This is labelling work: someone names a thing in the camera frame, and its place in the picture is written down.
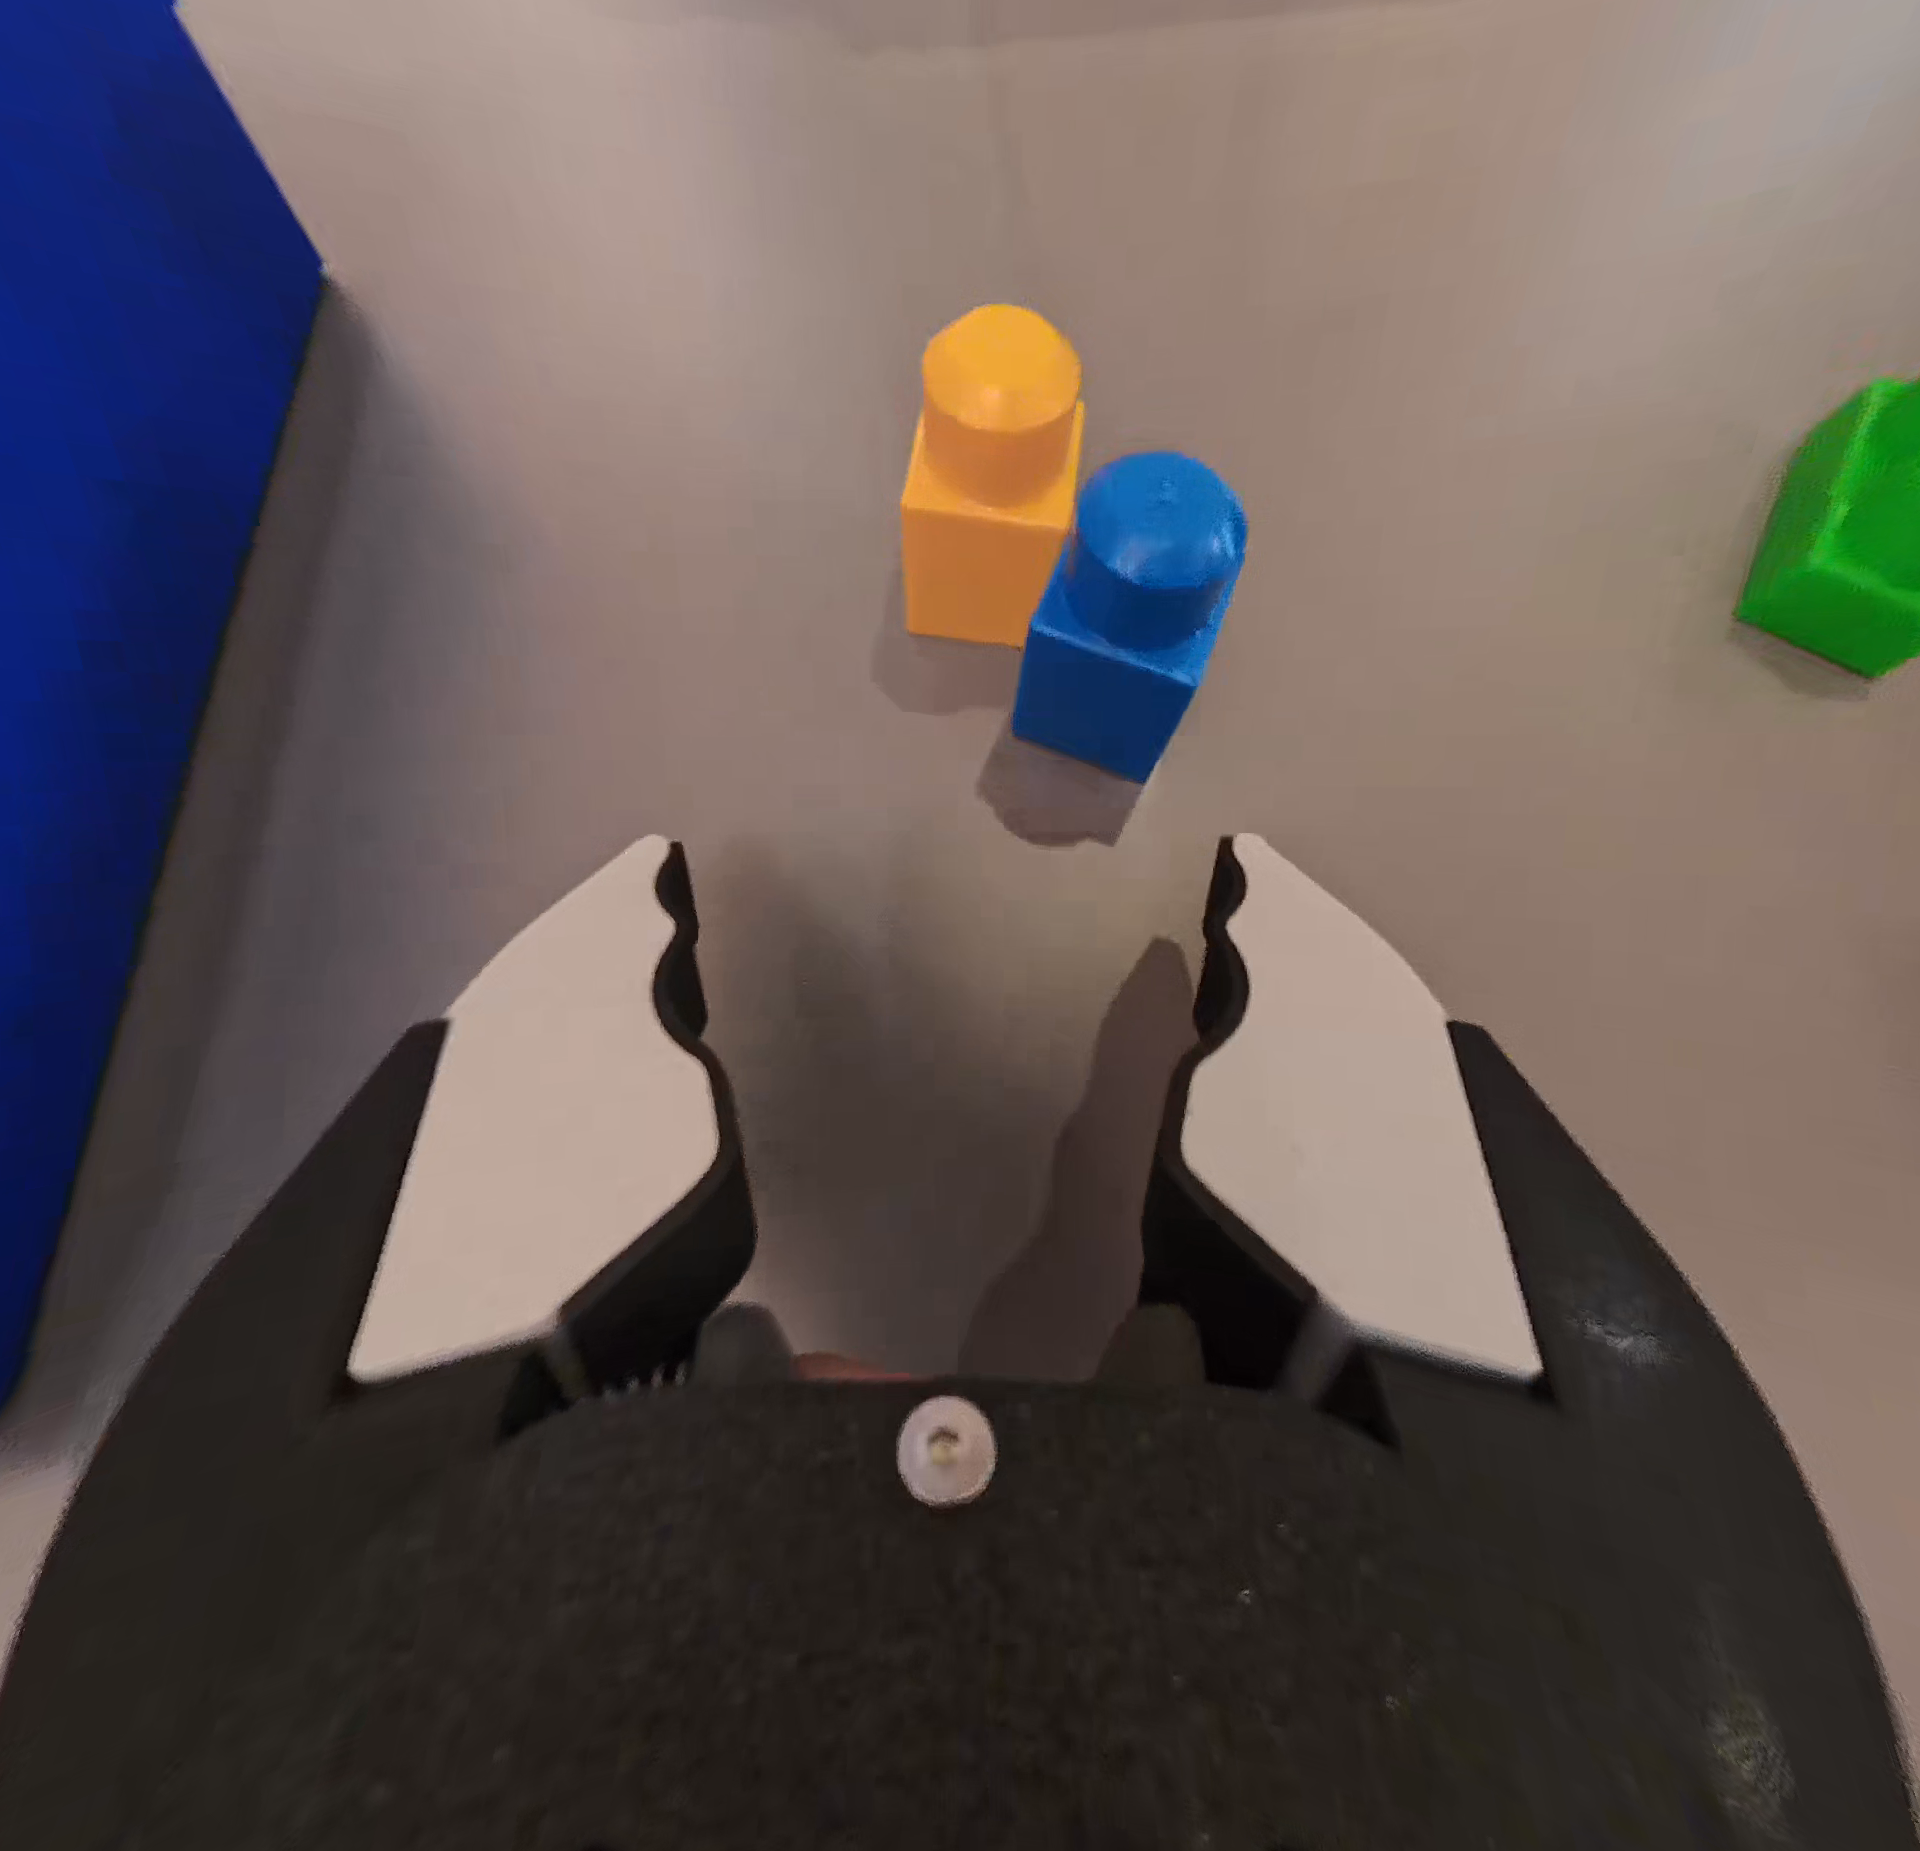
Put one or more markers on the blue single-stud block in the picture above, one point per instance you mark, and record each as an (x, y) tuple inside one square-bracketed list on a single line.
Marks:
[(1109, 681)]

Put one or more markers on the yellow single-stud block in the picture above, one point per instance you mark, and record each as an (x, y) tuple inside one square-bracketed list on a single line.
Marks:
[(975, 547)]

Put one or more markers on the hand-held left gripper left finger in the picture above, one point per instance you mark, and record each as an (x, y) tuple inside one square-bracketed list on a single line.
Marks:
[(541, 1161)]

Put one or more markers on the green two-stud block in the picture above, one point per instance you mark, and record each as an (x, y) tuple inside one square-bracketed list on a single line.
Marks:
[(1846, 547)]

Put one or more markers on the blue plastic bin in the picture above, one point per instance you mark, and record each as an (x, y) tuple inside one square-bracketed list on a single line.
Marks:
[(119, 607)]

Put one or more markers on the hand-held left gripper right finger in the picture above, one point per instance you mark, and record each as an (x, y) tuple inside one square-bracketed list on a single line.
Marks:
[(1350, 1161)]

